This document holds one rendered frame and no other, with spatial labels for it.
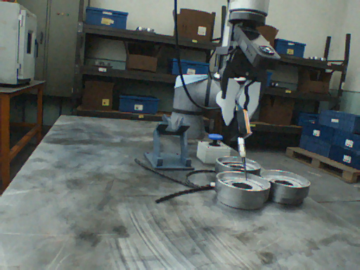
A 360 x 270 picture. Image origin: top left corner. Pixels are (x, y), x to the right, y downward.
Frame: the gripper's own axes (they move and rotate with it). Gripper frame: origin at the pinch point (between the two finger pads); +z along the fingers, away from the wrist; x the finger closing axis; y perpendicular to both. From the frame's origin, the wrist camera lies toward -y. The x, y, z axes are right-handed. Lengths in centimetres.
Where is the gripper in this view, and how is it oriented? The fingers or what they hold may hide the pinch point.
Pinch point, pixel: (238, 120)
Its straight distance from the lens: 60.5
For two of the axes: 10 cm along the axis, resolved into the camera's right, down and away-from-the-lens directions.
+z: -1.2, 9.7, 1.9
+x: -9.5, -0.5, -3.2
